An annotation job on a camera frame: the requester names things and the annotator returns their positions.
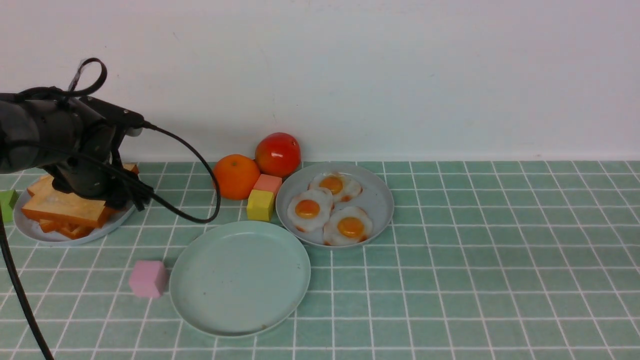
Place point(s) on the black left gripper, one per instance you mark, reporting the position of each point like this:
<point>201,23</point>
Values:
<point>94,169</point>

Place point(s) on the toast slice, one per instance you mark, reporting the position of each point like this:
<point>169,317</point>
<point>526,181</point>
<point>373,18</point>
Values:
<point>74,232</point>
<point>48,225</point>
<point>46,203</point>

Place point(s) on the fried egg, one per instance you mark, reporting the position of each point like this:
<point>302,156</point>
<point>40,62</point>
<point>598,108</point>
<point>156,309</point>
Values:
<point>310,210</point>
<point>348,226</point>
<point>342,187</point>

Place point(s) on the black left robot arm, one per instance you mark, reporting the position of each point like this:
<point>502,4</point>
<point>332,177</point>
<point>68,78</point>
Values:
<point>36,131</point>

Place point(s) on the grey bread plate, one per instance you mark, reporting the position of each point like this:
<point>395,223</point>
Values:
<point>30,228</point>

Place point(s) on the green wooden cube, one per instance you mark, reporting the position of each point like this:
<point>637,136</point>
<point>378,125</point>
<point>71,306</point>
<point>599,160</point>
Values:
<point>8,199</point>

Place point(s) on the pink wooden cube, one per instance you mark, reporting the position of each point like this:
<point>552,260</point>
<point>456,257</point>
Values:
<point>148,279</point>

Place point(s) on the orange fruit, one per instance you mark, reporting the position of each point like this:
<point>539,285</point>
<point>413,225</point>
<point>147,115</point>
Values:
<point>236,175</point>

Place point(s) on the salmon wooden cube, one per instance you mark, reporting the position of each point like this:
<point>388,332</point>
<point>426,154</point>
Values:
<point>268,183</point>

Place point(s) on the yellow wooden cube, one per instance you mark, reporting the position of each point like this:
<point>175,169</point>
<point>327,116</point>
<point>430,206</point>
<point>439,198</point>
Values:
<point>260,205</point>

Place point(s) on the red apple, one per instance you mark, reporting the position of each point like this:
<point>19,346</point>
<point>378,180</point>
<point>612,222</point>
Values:
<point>278,155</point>

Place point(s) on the light green empty plate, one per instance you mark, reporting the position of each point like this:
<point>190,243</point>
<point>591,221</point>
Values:
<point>240,279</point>

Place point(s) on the grey egg plate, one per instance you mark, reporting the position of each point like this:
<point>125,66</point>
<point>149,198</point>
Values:
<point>376,199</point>

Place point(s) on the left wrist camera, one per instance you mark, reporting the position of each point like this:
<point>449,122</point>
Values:
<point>131,121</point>

